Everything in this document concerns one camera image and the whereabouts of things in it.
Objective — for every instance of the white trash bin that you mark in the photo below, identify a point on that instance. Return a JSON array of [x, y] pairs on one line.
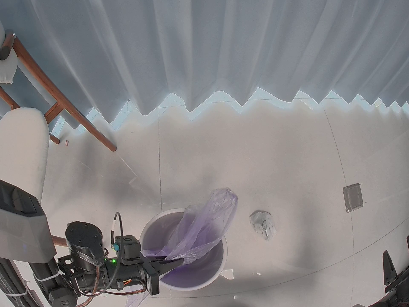
[[150, 232]]

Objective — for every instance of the purple plastic bag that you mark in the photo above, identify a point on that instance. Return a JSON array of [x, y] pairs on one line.
[[204, 229]]

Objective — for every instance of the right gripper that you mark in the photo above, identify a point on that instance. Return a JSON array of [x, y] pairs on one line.
[[401, 281]]

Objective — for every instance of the wooden chair with white cushions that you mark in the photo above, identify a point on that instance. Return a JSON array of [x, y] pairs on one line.
[[25, 145]]

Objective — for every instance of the crumpled white paper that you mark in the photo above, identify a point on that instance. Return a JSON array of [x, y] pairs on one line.
[[263, 225]]

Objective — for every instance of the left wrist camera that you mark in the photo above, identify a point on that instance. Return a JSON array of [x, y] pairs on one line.
[[127, 246]]

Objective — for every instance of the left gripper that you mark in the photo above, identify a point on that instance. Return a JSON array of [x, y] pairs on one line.
[[131, 272]]

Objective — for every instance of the pale blue curtain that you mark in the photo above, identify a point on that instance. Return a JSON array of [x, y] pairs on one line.
[[223, 43]]

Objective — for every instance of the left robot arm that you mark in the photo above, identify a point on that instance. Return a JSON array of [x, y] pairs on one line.
[[22, 222]]

